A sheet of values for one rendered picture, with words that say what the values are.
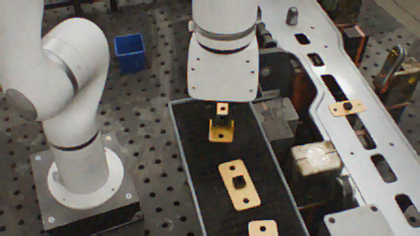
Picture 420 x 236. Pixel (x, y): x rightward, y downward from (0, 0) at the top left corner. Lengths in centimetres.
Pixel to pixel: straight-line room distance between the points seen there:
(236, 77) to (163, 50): 101
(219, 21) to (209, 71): 10
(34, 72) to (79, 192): 41
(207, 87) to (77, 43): 30
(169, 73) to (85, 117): 65
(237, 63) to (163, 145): 73
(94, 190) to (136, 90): 48
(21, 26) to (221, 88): 35
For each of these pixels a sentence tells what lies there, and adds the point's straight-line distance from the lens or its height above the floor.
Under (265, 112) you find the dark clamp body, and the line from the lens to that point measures 86.
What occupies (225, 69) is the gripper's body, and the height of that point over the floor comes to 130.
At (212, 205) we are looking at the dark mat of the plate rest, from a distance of 63.
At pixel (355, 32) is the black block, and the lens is 127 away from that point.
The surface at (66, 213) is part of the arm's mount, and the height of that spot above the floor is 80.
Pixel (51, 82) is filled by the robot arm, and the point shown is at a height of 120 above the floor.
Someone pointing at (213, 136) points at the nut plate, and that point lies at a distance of 70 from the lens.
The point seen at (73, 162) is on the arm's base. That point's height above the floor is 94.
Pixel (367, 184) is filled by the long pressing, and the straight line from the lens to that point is 89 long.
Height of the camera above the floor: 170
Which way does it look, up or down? 48 degrees down
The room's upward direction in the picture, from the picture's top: straight up
